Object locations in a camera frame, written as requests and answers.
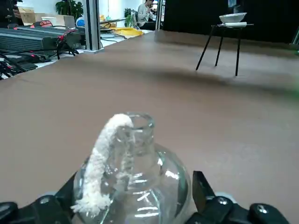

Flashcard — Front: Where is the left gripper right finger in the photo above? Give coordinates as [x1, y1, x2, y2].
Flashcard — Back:
[185, 170, 292, 224]

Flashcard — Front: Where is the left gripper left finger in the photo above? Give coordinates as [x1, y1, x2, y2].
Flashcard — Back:
[0, 172, 83, 224]

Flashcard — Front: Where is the clear glass alcohol lamp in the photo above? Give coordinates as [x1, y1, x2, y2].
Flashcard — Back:
[70, 112, 190, 224]

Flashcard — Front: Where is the black wire tripod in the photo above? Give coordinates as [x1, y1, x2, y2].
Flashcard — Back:
[195, 23, 255, 77]

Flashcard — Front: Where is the white clay triangle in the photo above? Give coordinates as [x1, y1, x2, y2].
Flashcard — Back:
[223, 21, 255, 27]

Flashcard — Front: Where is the white porcelain crucible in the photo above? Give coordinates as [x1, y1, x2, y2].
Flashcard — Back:
[219, 12, 248, 23]

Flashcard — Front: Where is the black ribbed power unit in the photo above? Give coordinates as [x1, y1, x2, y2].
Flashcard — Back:
[0, 26, 81, 56]

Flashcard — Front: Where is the brown cardboard box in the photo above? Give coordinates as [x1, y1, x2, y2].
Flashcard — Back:
[17, 6, 36, 26]

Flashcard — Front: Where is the yellow plastic bag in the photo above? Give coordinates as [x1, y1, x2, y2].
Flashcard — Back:
[109, 27, 144, 37]

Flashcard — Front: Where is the green potted plant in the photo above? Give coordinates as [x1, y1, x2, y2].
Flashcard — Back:
[55, 0, 84, 21]
[124, 8, 139, 28]

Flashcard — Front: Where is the person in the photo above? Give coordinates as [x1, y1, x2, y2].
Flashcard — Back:
[137, 0, 157, 30]

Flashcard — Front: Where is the aluminium profile post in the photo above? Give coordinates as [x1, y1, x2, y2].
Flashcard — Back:
[85, 0, 105, 54]
[156, 0, 164, 30]

